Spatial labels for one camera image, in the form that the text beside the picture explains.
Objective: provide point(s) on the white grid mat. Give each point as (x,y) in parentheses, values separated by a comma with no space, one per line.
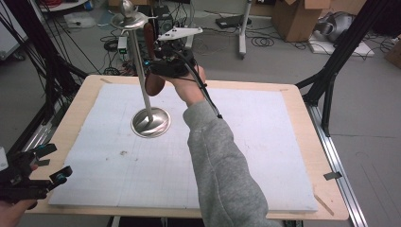
(126,176)

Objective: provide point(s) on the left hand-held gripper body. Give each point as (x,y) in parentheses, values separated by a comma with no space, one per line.
(19,186)

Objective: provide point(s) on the white cabinet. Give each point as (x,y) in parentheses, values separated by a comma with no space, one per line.
(9,38)

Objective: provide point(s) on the flat black device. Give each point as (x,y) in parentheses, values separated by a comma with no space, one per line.
(231,21)

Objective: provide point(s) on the silver metal hook stand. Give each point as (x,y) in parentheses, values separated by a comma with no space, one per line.
(151,123)

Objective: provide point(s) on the grey tape piece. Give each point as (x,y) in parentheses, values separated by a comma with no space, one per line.
(332,176)

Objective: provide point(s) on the small white power box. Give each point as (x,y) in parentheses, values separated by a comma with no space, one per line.
(122,47)

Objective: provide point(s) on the person's right hand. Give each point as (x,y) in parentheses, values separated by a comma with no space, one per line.
(190,88)

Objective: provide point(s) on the black metal frame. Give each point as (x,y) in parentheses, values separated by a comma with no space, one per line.
(334,56)
(50,72)

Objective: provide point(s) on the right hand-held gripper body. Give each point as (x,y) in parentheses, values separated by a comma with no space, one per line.
(171,64)

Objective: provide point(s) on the grey rounded appliance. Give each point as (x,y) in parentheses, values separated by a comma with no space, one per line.
(337,26)

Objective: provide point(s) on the black computer tower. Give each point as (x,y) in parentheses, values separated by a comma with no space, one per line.
(165,22)

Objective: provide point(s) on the aluminium rail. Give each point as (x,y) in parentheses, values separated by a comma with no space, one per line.
(39,137)
(340,176)

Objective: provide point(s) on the person's left hand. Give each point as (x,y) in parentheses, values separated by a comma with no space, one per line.
(11,213)

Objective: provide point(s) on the brown wooden spoon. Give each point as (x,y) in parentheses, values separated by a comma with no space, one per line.
(154,86)

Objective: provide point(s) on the white foam board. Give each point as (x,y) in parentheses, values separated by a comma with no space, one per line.
(343,48)

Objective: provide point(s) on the small cardboard box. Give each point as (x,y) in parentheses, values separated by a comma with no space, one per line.
(394,55)

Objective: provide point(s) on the large cardboard box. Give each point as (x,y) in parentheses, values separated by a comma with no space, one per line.
(298,19)

